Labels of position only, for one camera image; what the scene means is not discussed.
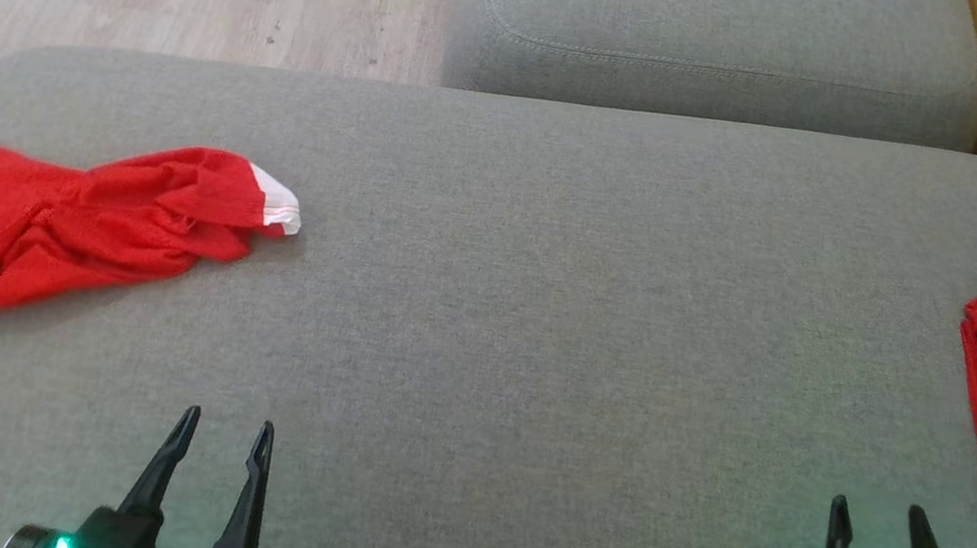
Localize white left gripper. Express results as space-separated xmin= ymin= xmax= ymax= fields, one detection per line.
xmin=3 ymin=379 xmax=280 ymax=548

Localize large grey sofa seat cushion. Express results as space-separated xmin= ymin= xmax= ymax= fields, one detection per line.
xmin=0 ymin=0 xmax=977 ymax=548

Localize red shorts with white trim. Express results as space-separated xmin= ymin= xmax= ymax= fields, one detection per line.
xmin=0 ymin=112 xmax=312 ymax=367

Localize small grey sofa cushion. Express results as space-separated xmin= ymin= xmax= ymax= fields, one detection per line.
xmin=438 ymin=0 xmax=977 ymax=177

